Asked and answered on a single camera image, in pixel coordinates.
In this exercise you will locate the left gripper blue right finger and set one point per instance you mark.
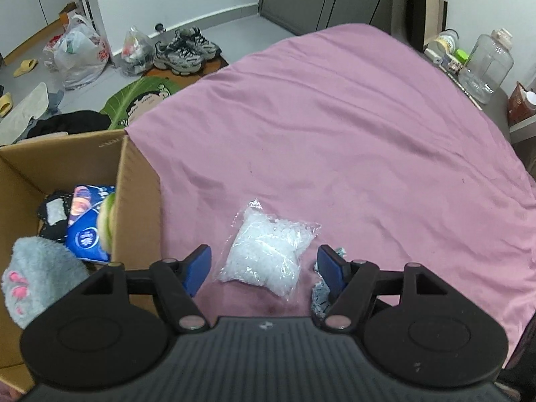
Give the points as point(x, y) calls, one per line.
point(334, 269)

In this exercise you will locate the wooden framed board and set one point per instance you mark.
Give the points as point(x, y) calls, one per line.
point(424, 20)

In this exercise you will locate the small clear plastic bag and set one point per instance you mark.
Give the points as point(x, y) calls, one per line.
point(137, 53)

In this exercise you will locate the blue tissue pack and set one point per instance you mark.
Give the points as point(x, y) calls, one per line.
point(82, 235)

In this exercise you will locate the yellow slipper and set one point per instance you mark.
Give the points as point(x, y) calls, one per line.
point(25, 67)
point(6, 104)

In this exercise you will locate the green leaf cartoon rug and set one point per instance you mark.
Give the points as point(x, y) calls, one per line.
point(136, 99)

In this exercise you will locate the white side shelf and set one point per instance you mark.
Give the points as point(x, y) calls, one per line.
point(522, 137)

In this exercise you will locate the grey sneaker right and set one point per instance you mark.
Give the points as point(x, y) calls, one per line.
point(196, 41)

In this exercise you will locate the black clothes pile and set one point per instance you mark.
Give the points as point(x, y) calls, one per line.
point(71, 123)

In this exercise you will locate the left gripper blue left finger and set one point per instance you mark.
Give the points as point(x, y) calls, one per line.
point(195, 268)

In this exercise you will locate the grey sneaker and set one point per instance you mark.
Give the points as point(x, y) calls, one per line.
point(181, 61)
point(196, 41)

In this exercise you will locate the yellow slipper near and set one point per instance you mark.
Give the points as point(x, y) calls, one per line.
point(6, 104)

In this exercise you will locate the white floor cabinet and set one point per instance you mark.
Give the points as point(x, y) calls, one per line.
point(22, 19)

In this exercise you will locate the black pouch white label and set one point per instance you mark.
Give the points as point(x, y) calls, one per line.
point(53, 213)

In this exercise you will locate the brown cardboard box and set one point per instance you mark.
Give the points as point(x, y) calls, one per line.
point(39, 177)

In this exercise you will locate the grey fluffy plush slipper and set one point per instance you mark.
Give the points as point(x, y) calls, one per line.
point(39, 273)

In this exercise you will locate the yellow slipper far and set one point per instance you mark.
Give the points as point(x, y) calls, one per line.
point(25, 67)

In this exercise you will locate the grey sneaker left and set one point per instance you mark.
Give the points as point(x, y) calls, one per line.
point(181, 61)

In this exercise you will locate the small cardboard box floor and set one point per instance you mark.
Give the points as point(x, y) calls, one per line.
point(67, 13)

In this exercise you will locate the white towel on floor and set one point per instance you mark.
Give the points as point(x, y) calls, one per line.
point(31, 108)

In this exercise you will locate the white jar green lid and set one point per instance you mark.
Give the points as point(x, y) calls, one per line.
point(444, 51)

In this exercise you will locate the clear bag white stuffing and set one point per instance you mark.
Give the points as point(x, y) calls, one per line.
point(266, 250)

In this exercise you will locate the large clear plastic jug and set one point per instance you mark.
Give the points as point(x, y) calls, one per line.
point(488, 65)

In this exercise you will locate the large white plastic bag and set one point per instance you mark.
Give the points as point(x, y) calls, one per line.
point(79, 56)

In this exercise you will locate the blue grey patterned sock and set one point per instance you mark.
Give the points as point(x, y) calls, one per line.
point(320, 297)

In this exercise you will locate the burger plush toy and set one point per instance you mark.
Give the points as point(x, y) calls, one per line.
point(105, 222)

